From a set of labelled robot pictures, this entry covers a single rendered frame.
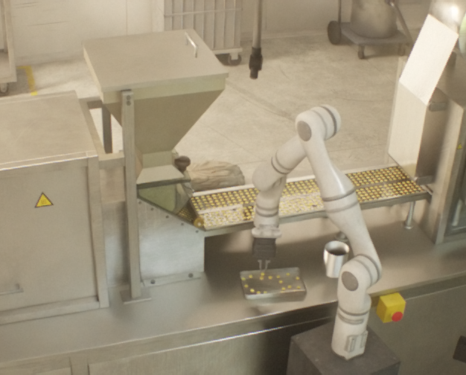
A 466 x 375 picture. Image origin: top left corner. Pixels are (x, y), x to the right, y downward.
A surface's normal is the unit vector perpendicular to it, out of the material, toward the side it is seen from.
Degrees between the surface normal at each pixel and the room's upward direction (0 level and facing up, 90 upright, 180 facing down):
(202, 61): 0
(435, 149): 90
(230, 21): 90
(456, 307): 90
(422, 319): 90
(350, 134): 0
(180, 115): 114
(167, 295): 0
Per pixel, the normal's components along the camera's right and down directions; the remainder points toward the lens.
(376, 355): 0.03, -0.83
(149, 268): 0.30, 0.53
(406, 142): -0.95, 0.15
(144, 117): 0.26, 0.82
